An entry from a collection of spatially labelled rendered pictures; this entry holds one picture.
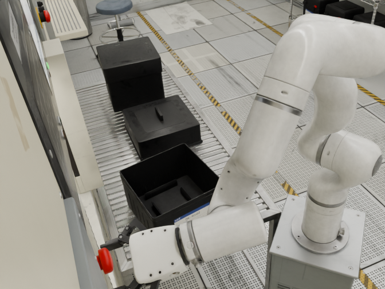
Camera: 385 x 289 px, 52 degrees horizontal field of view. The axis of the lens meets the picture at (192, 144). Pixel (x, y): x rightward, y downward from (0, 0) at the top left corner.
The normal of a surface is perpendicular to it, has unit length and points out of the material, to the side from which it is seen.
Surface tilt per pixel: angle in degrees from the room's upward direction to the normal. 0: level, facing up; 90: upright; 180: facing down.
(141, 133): 0
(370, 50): 69
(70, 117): 90
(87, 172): 90
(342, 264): 0
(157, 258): 27
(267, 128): 56
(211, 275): 0
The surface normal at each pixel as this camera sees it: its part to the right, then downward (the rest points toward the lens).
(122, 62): -0.07, -0.78
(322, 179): -0.56, -0.66
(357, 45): 0.18, 0.18
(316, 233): -0.49, 0.58
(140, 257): -0.31, -0.43
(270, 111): -0.40, 0.01
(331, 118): -0.38, 0.80
